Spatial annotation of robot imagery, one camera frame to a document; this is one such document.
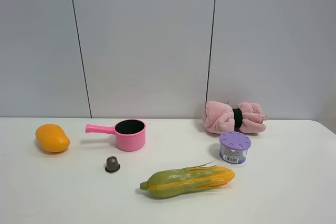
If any grey coffee capsule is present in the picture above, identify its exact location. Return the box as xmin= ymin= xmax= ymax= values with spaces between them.
xmin=105 ymin=156 xmax=120 ymax=174

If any toy corn cob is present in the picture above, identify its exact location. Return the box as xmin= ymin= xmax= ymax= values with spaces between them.
xmin=140 ymin=163 xmax=235 ymax=199

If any pink rolled towel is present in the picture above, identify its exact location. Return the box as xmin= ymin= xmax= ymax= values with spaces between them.
xmin=203 ymin=101 xmax=268 ymax=134

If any orange mango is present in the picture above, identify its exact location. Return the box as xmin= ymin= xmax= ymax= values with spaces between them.
xmin=35 ymin=124 xmax=70 ymax=153

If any pink toy saucepan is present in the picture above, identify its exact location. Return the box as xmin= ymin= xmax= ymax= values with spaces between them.
xmin=85 ymin=119 xmax=146 ymax=152

